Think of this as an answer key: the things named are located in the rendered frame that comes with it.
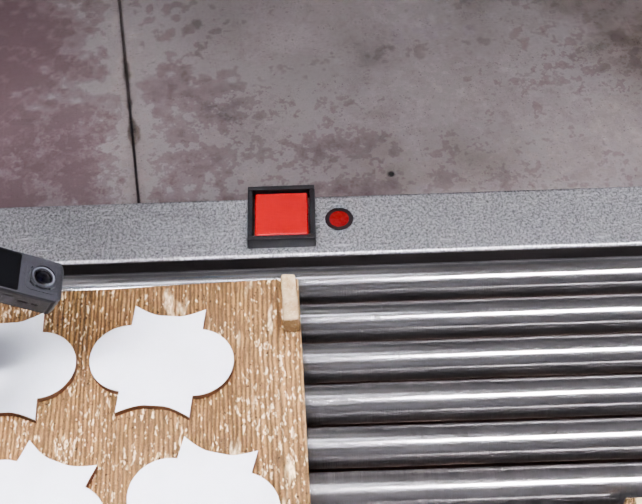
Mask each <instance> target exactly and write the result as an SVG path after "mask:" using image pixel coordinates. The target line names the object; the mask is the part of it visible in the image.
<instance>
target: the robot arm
mask: <svg viewBox="0 0 642 504"><path fill-rule="evenodd" d="M63 276H64V270H63V266H62V265H61V264H60V263H57V262H54V261H50V260H46V259H43V258H39V257H35V256H32V255H28V254H24V253H21V252H17V251H13V250H9V249H6V248H2V247H0V303H3V304H7V305H11V306H15V307H19V308H23V309H27V310H31V311H35V312H39V313H43V314H49V313H50V312H51V311H52V310H53V309H54V308H55V306H56V305H57V304H58V302H59V301H60V299H61V294H62V285H63Z"/></svg>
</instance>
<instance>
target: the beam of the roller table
mask: <svg viewBox="0 0 642 504"><path fill-rule="evenodd" d="M334 208H345V209H347V210H349V211H350V212H351V213H352V215H353V223H352V224H351V226H350V227H348V228H347V229H344V230H334V229H331V228H330V227H329V226H328V225H327V224H326V222H325V216H326V214H327V213H328V212H329V211H330V210H332V209H334ZM247 209H248V200H222V201H193V202H163V203H133V204H103V205H73V206H44V207H14V208H0V247H2V248H6V249H9V250H13V251H17V252H21V253H24V254H28V255H32V256H35V257H39V258H43V259H46V260H50V261H54V262H57V263H60V264H61V265H62V266H63V270H64V275H74V274H104V273H133V272H163V271H193V270H223V269H253V268H283V267H312V266H342V265H372V264H402V263H432V262H462V261H491V260H521V259H551V258H581V257H611V256H641V255H642V186H639V187H610V188H580V189H550V190H520V191H490V192H461V193H431V194H401V195H371V196H342V197H315V224H316V246H314V247H284V248H254V249H249V248H248V242H247Z"/></svg>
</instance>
